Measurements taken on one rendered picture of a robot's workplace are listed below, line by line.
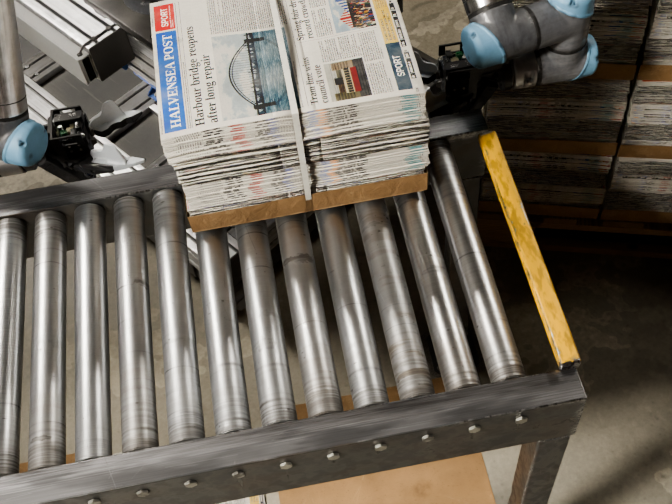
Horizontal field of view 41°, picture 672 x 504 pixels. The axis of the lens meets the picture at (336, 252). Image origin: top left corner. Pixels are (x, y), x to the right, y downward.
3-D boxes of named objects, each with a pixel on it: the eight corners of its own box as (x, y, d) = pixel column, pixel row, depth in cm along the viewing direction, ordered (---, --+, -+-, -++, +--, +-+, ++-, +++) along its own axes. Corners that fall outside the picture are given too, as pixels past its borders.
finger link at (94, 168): (108, 172, 153) (62, 163, 155) (111, 178, 155) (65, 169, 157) (120, 152, 156) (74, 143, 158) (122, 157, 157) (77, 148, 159)
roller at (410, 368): (378, 157, 153) (361, 143, 149) (445, 407, 126) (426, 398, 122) (355, 172, 155) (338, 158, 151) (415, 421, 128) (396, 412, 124)
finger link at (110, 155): (131, 154, 150) (81, 145, 152) (140, 177, 154) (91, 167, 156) (138, 140, 151) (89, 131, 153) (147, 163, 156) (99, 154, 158)
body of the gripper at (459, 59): (434, 44, 155) (502, 32, 155) (433, 81, 162) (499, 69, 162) (444, 75, 150) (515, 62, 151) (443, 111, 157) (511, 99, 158)
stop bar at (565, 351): (496, 137, 149) (497, 129, 147) (582, 367, 124) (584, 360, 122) (477, 140, 149) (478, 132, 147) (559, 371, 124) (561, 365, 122)
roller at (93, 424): (108, 213, 152) (100, 194, 148) (117, 476, 125) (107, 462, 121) (79, 218, 152) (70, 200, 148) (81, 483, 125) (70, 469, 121)
